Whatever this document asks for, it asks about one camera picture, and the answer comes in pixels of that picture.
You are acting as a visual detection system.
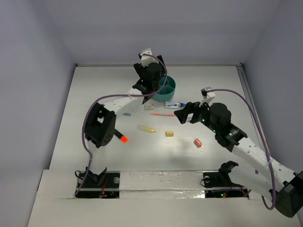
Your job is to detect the orange highlighter piece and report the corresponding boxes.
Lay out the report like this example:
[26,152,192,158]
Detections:
[194,139,202,148]

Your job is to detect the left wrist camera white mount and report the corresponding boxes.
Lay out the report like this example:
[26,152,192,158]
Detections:
[139,48,155,67]

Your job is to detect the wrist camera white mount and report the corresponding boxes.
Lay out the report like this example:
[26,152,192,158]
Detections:
[139,48,155,67]
[200,87,215,105]

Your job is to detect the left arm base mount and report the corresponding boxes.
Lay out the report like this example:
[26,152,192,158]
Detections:
[75,168,120,199]

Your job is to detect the black orange highlighter marker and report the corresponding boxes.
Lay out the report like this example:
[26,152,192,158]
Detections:
[114,129,128,143]

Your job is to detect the yellow highlighter cap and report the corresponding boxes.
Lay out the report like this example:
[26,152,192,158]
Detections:
[165,131,174,137]

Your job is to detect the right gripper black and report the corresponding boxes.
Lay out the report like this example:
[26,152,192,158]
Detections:
[174,98,219,133]

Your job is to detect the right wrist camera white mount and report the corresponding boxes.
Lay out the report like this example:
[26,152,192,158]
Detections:
[200,87,215,105]

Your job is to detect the white eraser in sleeve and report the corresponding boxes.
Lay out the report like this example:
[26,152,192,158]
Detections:
[144,104,154,110]

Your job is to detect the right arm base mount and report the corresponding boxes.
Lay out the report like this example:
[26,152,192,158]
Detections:
[200,161,250,199]

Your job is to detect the clear spray bottle blue cap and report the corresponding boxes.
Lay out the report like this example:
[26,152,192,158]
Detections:
[164,102,186,109]

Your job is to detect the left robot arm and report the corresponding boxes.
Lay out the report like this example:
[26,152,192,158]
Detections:
[80,50,168,187]

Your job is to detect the teal round compartment organizer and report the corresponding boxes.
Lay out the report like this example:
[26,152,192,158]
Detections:
[153,76,176,102]

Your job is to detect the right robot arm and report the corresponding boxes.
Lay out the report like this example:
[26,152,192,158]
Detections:
[174,102,303,218]

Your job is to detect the metal rail table edge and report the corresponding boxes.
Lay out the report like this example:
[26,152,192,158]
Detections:
[236,64,268,150]

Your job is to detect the yellow highlighter body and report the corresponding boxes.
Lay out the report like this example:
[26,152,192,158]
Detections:
[137,125,156,133]

